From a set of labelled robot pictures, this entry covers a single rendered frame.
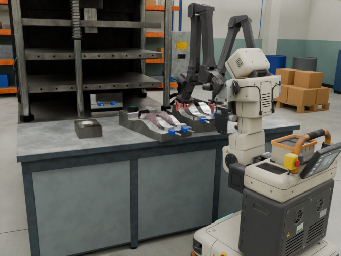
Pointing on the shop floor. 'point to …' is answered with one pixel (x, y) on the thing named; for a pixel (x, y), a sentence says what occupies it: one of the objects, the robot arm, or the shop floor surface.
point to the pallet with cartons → (302, 90)
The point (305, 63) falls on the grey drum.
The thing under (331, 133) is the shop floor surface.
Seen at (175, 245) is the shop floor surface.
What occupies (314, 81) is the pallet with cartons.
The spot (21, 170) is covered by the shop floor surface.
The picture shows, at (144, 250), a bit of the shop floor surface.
